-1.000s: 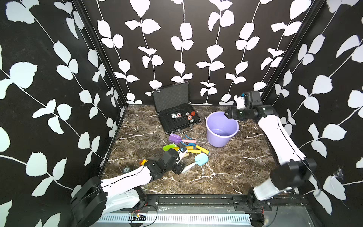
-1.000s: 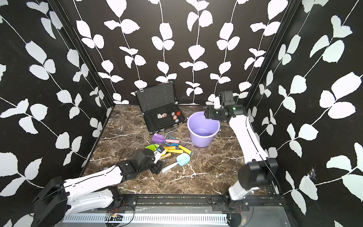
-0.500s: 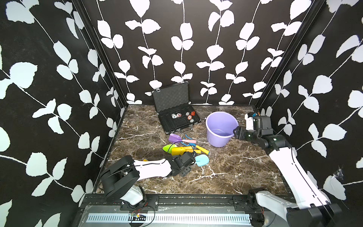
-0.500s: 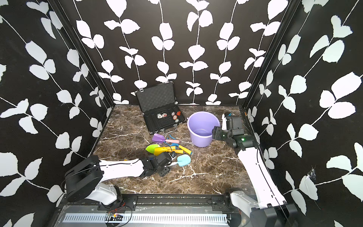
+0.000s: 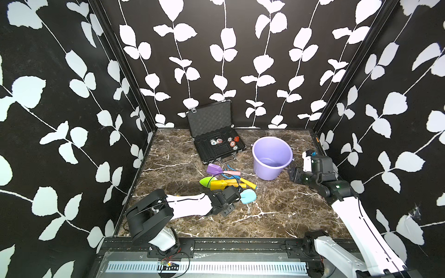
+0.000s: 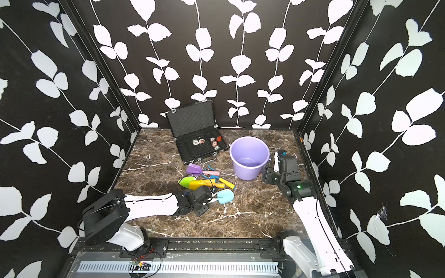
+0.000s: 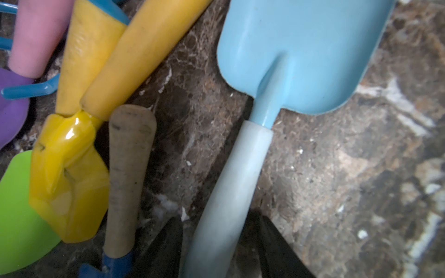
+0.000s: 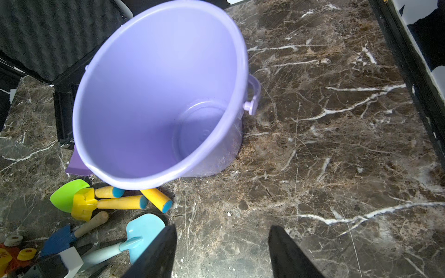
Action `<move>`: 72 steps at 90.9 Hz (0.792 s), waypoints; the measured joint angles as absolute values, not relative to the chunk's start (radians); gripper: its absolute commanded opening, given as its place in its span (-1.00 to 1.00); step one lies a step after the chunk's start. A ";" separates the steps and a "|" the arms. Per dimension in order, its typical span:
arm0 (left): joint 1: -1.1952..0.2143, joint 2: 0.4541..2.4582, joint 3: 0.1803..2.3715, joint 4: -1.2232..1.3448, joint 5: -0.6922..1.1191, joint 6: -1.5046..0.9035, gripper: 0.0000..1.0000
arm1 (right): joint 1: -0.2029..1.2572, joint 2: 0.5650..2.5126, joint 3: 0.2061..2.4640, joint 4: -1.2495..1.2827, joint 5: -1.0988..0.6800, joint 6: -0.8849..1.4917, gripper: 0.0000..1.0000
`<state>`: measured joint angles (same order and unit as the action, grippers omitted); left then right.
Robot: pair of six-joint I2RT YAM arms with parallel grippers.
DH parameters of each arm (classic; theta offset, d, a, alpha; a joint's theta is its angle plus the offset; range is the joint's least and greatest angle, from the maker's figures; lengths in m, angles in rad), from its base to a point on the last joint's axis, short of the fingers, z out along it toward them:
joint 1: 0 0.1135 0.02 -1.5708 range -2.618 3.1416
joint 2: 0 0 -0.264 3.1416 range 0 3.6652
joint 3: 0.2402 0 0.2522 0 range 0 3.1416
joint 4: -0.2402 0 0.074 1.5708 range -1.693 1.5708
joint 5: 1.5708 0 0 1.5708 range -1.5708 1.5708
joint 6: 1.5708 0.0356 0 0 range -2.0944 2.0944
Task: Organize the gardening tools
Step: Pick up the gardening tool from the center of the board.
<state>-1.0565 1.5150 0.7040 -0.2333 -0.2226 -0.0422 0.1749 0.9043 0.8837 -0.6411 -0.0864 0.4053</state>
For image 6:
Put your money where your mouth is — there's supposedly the light blue toy shovel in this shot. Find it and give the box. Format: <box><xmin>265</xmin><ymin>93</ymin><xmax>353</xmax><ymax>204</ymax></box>
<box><xmin>209</xmin><ymin>189</ymin><xmax>234</xmax><ymax>205</ymax></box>

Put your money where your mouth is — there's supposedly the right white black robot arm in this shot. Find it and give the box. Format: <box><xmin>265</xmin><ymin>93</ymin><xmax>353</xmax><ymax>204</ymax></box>
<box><xmin>263</xmin><ymin>151</ymin><xmax>359</xmax><ymax>278</ymax></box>

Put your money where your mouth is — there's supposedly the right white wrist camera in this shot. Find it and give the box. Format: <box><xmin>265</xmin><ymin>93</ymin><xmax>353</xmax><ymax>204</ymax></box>
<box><xmin>273</xmin><ymin>149</ymin><xmax>287</xmax><ymax>173</ymax></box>

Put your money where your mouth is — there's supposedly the blue toy rake yellow handle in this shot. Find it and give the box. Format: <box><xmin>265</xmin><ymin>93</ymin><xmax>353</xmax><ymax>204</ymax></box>
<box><xmin>203</xmin><ymin>166</ymin><xmax>235</xmax><ymax>190</ymax></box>

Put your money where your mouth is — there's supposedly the white perforated strip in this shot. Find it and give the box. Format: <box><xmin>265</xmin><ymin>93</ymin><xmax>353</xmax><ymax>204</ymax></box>
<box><xmin>75</xmin><ymin>261</ymin><xmax>279</xmax><ymax>275</ymax></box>

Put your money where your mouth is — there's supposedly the open black foam case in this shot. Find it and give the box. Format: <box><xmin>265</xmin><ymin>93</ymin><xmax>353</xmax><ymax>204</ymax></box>
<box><xmin>166</xmin><ymin>100</ymin><xmax>228</xmax><ymax>164</ymax></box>

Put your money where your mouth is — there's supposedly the green toy shovel yellow handle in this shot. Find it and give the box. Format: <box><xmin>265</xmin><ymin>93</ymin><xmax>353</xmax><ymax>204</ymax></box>
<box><xmin>178</xmin><ymin>176</ymin><xmax>196</xmax><ymax>189</ymax></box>

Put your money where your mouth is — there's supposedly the purple toy shovel pink handle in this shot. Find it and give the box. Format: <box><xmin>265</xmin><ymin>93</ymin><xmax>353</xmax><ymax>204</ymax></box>
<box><xmin>186</xmin><ymin>163</ymin><xmax>220</xmax><ymax>176</ymax></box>

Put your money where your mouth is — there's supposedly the black front mounting rail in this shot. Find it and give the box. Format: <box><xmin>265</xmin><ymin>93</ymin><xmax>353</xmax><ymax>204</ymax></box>
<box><xmin>71</xmin><ymin>237</ymin><xmax>355</xmax><ymax>259</ymax></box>

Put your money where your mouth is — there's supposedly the purple plastic bucket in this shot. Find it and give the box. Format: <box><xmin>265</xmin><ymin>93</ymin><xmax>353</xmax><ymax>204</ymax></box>
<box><xmin>229</xmin><ymin>136</ymin><xmax>270</xmax><ymax>181</ymax></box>

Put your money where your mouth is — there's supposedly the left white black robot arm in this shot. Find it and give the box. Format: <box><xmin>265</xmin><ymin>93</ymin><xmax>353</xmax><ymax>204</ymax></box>
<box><xmin>80</xmin><ymin>186</ymin><xmax>213</xmax><ymax>257</ymax></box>

